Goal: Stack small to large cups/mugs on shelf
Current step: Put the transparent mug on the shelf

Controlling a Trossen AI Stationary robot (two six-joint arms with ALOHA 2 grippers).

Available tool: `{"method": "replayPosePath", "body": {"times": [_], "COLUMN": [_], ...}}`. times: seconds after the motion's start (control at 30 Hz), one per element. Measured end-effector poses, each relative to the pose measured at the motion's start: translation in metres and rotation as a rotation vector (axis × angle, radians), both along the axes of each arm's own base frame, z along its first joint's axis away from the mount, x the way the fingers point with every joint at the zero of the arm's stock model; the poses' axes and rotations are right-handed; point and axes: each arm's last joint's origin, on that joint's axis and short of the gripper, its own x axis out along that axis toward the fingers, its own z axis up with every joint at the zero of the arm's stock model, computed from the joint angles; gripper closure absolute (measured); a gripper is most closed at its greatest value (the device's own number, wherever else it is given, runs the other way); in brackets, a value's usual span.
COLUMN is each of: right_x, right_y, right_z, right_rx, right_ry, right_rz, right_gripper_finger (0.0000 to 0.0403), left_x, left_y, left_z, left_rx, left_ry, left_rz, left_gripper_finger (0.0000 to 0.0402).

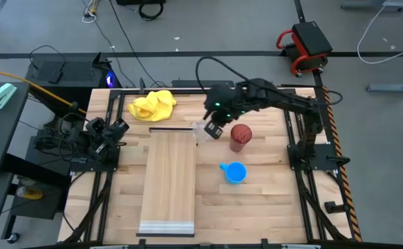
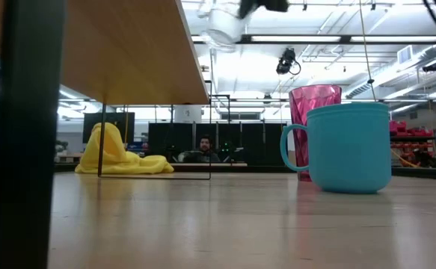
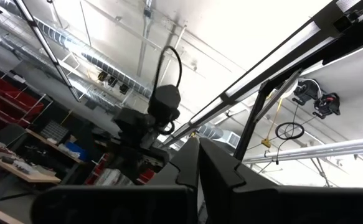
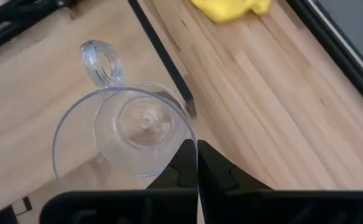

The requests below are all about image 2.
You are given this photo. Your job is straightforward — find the clear plastic cup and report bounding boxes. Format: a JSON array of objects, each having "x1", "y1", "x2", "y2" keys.
[{"x1": 201, "y1": 0, "x2": 247, "y2": 53}]

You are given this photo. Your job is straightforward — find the person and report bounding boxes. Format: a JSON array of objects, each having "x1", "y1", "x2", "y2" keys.
[{"x1": 178, "y1": 134, "x2": 221, "y2": 164}]

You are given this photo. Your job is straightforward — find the black partition wall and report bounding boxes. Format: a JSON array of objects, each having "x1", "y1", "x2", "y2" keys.
[{"x1": 148, "y1": 122, "x2": 289, "y2": 167}]

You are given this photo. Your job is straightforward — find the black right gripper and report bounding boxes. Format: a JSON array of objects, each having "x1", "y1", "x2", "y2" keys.
[{"x1": 238, "y1": 0, "x2": 290, "y2": 19}]

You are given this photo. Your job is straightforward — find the rack with red bins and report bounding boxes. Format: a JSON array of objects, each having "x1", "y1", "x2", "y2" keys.
[{"x1": 389, "y1": 119, "x2": 436, "y2": 168}]

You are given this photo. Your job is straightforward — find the white square column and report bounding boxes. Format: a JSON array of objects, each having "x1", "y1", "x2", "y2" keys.
[{"x1": 174, "y1": 105, "x2": 203, "y2": 124}]

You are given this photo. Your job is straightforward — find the yellow cloth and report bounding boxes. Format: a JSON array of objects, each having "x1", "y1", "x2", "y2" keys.
[{"x1": 74, "y1": 122, "x2": 175, "y2": 176}]

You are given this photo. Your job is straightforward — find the white air vent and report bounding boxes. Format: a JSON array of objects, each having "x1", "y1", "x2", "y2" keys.
[{"x1": 396, "y1": 44, "x2": 415, "y2": 65}]

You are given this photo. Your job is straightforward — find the black monitor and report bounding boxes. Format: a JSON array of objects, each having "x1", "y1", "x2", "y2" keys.
[{"x1": 82, "y1": 111, "x2": 136, "y2": 145}]

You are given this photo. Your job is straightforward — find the wooden shelf with black legs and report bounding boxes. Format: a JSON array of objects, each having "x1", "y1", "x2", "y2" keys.
[{"x1": 0, "y1": 0, "x2": 213, "y2": 269}]

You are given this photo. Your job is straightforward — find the yellow hanging cable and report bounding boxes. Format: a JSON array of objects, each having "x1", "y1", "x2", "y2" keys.
[{"x1": 358, "y1": 0, "x2": 420, "y2": 168}]

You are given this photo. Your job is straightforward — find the black table border rail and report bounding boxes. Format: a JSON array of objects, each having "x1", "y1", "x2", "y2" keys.
[{"x1": 52, "y1": 162, "x2": 436, "y2": 181}]

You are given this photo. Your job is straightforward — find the teal plastic mug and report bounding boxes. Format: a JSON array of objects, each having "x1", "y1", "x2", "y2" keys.
[{"x1": 280, "y1": 102, "x2": 393, "y2": 194}]

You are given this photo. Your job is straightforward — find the black overhead camera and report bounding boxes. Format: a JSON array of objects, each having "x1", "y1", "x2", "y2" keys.
[{"x1": 276, "y1": 47, "x2": 301, "y2": 75}]

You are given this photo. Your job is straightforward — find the pink faceted plastic tumbler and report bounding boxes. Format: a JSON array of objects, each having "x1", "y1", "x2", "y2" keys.
[{"x1": 288, "y1": 84, "x2": 343, "y2": 182}]

